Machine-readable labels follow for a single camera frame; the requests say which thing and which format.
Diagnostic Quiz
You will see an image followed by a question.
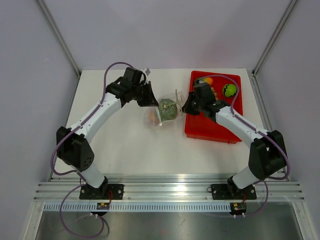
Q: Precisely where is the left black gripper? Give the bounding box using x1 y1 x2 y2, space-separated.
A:
131 80 159 107

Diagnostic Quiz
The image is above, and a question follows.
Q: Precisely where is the clear zip top bag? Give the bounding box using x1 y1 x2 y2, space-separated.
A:
143 89 185 129

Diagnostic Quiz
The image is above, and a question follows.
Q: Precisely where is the orange peach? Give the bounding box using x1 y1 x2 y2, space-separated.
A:
148 110 159 125

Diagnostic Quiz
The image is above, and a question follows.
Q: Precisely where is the green netted melon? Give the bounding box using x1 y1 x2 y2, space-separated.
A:
157 98 178 123

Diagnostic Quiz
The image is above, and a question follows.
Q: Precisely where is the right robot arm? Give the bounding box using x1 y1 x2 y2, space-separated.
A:
182 82 291 198

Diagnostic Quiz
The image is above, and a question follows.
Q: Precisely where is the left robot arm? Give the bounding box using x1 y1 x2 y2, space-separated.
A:
53 66 159 200

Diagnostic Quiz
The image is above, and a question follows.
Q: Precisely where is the brown longan bunch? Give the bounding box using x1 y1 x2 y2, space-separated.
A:
210 87 218 97

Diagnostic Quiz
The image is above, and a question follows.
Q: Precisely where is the green orange mango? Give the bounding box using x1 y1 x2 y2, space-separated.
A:
193 77 213 86

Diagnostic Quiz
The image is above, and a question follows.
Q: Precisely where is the red plastic tray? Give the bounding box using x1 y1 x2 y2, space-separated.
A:
184 70 243 144

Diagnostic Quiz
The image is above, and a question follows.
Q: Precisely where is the green round fruit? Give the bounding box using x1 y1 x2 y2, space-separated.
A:
222 83 238 98

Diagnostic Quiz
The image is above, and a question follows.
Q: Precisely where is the right controller board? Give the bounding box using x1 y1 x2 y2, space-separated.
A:
230 202 247 216

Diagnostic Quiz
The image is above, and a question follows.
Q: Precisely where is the controller board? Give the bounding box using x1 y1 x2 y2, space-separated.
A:
230 202 247 216
96 202 110 211

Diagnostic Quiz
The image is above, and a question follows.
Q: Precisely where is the left controller board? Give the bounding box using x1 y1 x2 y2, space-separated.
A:
96 202 110 211

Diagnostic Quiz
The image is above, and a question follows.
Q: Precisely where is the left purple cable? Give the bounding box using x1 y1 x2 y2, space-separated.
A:
50 61 111 237

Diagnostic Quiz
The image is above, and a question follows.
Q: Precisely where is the purple cable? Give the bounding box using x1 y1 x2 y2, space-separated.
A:
50 61 111 237
194 74 291 218

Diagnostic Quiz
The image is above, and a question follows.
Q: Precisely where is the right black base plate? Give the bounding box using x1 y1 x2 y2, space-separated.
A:
206 183 257 200

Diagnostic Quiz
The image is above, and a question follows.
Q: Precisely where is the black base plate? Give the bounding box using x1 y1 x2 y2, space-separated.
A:
206 183 257 200
79 183 125 200

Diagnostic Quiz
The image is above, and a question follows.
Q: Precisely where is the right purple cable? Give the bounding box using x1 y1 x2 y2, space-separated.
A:
194 74 291 218

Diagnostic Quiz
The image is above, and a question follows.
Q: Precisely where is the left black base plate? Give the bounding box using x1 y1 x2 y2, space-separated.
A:
79 183 125 200

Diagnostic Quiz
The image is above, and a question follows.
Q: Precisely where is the left frame post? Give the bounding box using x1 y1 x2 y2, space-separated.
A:
35 0 82 79

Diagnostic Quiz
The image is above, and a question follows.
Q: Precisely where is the frame post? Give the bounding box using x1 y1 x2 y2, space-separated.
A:
35 0 82 79
252 0 300 77

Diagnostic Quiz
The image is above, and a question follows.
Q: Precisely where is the aluminium rail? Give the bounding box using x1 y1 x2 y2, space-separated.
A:
33 174 305 203

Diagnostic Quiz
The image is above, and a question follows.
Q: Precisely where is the right frame post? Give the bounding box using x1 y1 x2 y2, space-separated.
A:
252 0 300 77

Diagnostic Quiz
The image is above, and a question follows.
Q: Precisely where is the white slotted cable duct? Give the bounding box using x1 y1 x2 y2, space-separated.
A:
44 202 231 213

